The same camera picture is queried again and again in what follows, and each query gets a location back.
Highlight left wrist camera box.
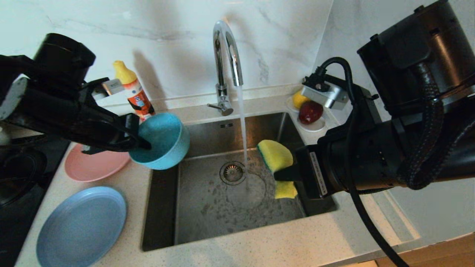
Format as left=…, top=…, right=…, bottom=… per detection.
left=91, top=78, right=125, bottom=101

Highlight orange dish soap bottle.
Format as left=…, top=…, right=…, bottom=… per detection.
left=113, top=60, right=155, bottom=121

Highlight pink plate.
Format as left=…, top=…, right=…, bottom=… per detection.
left=64, top=143, right=131, bottom=182

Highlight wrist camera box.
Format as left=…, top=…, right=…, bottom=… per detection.
left=91, top=78, right=125, bottom=101
left=301, top=74, right=349, bottom=111

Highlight chrome gooseneck faucet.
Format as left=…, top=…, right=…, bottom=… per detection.
left=207, top=21, right=244, bottom=116

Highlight black glass cooktop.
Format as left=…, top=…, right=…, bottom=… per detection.
left=0, top=137, right=71, bottom=267

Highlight stainless steel sink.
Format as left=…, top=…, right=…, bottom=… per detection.
left=142, top=112, right=338, bottom=252

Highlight yellow sponge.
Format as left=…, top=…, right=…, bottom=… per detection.
left=257, top=140, right=298, bottom=199

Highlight dark red apple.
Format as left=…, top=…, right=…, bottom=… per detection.
left=299, top=101, right=323, bottom=125

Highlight blue plate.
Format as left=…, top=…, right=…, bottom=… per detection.
left=36, top=186, right=127, bottom=267

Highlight yellow pear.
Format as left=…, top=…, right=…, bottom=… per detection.
left=292, top=91, right=310, bottom=109

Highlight wooden cabinet panel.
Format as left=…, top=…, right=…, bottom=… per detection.
left=375, top=232, right=475, bottom=267

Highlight metal sink drain strainer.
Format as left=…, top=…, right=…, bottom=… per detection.
left=220, top=161, right=247, bottom=185

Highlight teal cup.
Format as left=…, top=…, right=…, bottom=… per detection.
left=129, top=112, right=190, bottom=170

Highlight thick black braided hose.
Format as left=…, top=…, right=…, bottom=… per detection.
left=397, top=63, right=475, bottom=190

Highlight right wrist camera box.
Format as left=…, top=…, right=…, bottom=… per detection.
left=301, top=74, right=349, bottom=111

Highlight small white dish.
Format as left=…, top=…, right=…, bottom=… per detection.
left=286, top=97, right=326, bottom=133

